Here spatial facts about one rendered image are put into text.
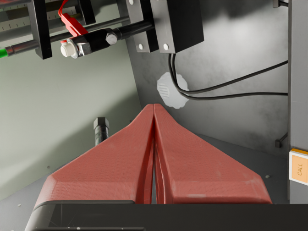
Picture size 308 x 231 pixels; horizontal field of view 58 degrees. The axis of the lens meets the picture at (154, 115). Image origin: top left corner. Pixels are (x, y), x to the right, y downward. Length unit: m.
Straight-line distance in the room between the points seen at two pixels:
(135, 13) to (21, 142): 0.39
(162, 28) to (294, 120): 0.24
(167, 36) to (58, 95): 0.35
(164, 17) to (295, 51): 0.20
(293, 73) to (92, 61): 0.50
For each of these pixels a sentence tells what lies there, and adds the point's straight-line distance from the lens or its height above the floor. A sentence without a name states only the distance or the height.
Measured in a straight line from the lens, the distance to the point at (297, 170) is 0.46.
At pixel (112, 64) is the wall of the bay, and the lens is 0.79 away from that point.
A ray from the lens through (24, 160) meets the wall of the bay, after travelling 0.72.
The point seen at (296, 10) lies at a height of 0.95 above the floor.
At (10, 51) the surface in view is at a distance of 0.58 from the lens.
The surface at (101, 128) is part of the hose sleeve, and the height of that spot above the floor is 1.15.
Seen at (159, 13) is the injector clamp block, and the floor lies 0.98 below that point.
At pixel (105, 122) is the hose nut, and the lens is 0.40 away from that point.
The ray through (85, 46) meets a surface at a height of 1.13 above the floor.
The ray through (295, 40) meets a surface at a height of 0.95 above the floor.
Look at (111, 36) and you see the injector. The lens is 0.41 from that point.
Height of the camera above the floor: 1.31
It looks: 35 degrees down
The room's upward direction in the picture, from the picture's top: 120 degrees counter-clockwise
